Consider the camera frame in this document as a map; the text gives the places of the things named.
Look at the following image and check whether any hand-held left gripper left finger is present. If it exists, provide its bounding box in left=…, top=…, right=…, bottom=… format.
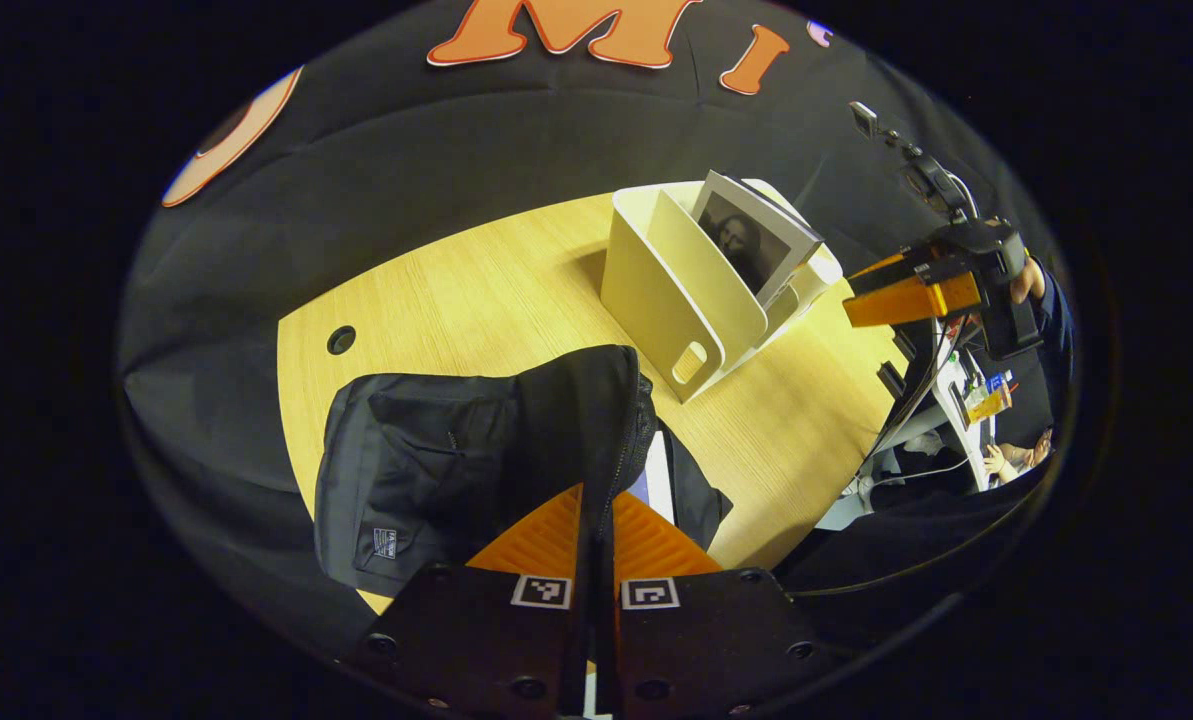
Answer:
left=356, top=485, right=597, bottom=720

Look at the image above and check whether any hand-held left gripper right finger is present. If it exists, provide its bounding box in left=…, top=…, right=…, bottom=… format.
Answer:
left=596, top=487, right=838, bottom=720

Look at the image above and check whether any white portrait book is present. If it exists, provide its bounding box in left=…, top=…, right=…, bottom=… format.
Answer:
left=691, top=170, right=825, bottom=309

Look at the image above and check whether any blue book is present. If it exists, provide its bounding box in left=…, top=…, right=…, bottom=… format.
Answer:
left=628, top=430, right=678, bottom=527

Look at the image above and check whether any black schoolbag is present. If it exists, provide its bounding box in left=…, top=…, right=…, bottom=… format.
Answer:
left=314, top=345, right=735, bottom=599

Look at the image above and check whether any white bookshelf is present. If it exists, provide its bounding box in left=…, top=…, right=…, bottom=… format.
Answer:
left=599, top=178, right=845, bottom=404

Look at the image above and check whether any orange drink bottle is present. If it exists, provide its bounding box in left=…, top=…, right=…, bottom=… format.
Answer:
left=964, top=374, right=1013, bottom=423

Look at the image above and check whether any white office desk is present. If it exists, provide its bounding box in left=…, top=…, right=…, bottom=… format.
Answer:
left=928, top=340, right=997, bottom=493

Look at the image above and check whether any thin black cable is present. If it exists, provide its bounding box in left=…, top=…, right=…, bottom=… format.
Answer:
left=788, top=478, right=1049, bottom=599

